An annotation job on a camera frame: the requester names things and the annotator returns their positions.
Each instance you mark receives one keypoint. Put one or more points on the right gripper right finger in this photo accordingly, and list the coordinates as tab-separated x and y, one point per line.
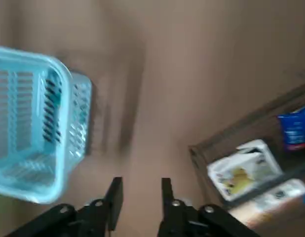
182	222

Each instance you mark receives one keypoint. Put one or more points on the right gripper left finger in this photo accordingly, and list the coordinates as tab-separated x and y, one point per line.
93	217

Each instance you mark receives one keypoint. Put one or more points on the blue and beige snack bag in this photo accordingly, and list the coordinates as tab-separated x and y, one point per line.
294	130

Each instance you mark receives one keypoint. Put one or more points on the light blue plastic basket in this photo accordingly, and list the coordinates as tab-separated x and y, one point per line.
31	61

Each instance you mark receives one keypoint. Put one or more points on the white box yellow print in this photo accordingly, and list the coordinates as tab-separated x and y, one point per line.
241	172

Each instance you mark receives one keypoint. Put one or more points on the beige and white box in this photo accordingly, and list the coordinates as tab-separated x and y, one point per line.
278	197

